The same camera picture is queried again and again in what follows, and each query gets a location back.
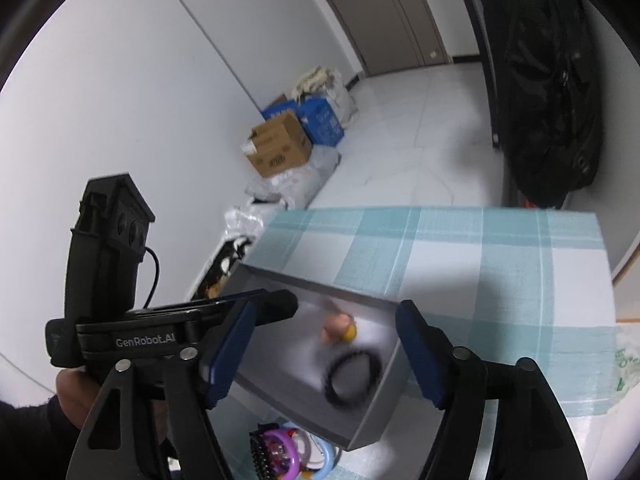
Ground pink orange hair clip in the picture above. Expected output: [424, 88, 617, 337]
[320, 312, 357, 344]

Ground grey cardboard box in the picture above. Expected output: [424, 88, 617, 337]
[221, 264, 410, 451]

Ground black beaded bracelet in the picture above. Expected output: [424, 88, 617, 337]
[323, 346, 384, 409]

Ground purple plastic bangle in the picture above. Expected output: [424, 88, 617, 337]
[262, 428, 300, 480]

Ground light blue plastic ring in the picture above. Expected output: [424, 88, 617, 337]
[278, 421, 342, 480]

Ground left hand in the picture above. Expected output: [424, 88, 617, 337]
[55, 368, 101, 429]

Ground black white sandals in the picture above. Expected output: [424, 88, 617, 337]
[198, 236, 254, 299]

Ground black hair comb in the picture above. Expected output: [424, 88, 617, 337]
[250, 432, 277, 480]

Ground white plastic bags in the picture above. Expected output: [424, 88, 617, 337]
[224, 145, 341, 240]

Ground green printed plastic bag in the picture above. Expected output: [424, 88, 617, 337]
[614, 323, 640, 402]

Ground teal plaid tablecloth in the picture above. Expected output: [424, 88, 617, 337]
[247, 207, 616, 464]

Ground brown cardboard box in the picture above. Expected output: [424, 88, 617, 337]
[241, 110, 312, 178]

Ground blue cardboard box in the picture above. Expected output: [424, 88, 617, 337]
[262, 98, 344, 148]

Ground white bag with cloths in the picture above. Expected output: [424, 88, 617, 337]
[291, 66, 358, 128]

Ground brown wooden door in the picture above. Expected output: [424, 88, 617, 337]
[328, 0, 448, 76]

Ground black hanging bag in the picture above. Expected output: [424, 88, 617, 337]
[482, 0, 604, 208]

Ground black cable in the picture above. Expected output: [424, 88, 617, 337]
[141, 246, 162, 309]

